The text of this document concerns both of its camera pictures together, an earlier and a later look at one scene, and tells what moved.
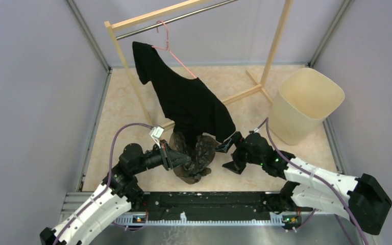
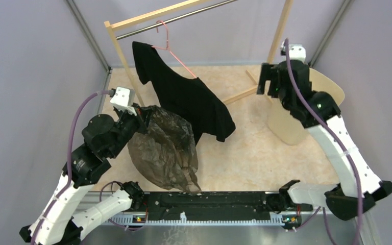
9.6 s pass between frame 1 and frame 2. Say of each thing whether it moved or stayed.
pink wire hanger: stayed
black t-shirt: stayed
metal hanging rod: stayed
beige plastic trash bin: stayed
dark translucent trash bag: moved
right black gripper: moved
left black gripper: moved
